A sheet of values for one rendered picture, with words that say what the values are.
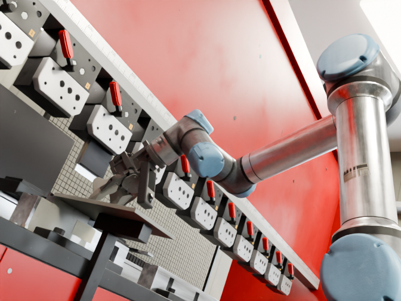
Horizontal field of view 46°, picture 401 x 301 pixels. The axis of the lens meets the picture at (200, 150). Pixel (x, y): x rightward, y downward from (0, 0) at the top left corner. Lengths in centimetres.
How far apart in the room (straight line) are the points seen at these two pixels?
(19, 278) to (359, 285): 66
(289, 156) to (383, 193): 36
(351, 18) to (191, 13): 271
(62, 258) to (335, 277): 62
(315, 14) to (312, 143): 321
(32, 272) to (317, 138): 67
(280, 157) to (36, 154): 103
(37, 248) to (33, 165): 82
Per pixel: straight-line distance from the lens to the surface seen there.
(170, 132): 117
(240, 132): 193
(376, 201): 77
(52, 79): 116
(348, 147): 83
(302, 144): 108
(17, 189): 141
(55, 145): 189
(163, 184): 155
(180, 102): 156
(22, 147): 180
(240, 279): 338
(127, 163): 119
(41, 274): 107
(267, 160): 111
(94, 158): 131
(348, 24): 426
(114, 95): 126
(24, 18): 113
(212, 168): 108
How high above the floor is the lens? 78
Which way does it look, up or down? 21 degrees up
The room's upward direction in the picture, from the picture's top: 20 degrees clockwise
